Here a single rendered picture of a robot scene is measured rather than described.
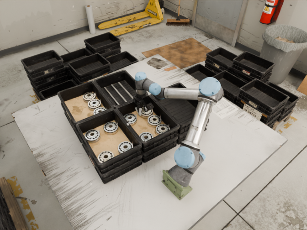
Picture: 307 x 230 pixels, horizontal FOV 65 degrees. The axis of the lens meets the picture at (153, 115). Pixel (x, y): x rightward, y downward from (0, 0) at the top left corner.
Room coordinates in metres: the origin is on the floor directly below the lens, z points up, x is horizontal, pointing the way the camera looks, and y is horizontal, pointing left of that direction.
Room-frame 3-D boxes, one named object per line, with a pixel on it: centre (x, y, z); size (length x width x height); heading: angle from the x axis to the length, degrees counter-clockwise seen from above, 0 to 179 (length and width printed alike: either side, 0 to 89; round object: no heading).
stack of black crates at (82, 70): (2.38, 0.76, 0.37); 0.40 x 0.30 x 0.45; 129
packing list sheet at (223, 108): (1.60, -0.56, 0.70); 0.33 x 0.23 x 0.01; 40
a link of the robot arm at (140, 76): (1.31, 0.09, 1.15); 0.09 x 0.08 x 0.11; 49
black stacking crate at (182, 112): (1.36, -0.20, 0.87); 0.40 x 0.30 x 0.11; 34
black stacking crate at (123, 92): (1.52, 0.27, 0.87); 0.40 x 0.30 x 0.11; 34
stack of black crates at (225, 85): (2.22, -0.86, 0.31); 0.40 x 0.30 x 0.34; 40
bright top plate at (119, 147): (0.97, 0.18, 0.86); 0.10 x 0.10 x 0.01
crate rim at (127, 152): (1.02, 0.30, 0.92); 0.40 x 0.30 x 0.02; 34
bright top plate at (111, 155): (0.89, 0.30, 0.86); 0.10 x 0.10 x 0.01
